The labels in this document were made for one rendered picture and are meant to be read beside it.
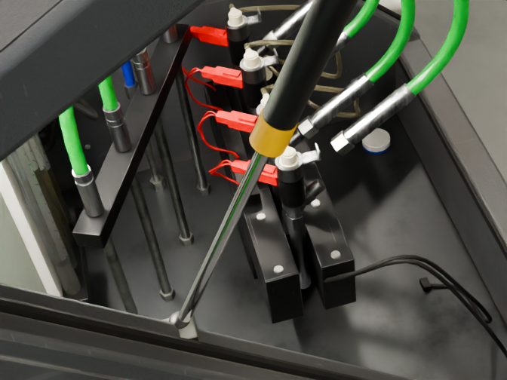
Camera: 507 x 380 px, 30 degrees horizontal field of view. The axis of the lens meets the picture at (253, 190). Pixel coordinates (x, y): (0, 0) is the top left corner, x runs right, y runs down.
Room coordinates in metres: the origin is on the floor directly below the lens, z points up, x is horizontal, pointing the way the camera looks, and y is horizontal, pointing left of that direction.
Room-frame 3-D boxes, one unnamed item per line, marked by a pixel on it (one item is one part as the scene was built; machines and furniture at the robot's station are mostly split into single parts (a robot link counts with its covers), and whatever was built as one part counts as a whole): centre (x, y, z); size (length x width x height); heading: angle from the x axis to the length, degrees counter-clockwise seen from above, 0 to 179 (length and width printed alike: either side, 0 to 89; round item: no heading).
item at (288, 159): (0.66, -0.04, 1.10); 0.02 x 0.02 x 0.03
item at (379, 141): (0.93, -0.18, 0.84); 0.04 x 0.04 x 0.01
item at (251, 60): (0.82, -0.02, 1.10); 0.02 x 0.02 x 0.03
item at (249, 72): (0.82, -0.03, 1.00); 0.05 x 0.03 x 0.21; 97
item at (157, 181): (0.91, 0.13, 0.93); 0.02 x 0.02 x 0.19; 7
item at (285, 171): (0.66, -0.05, 1.00); 0.05 x 0.03 x 0.21; 97
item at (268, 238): (0.78, -0.03, 0.91); 0.34 x 0.10 x 0.15; 7
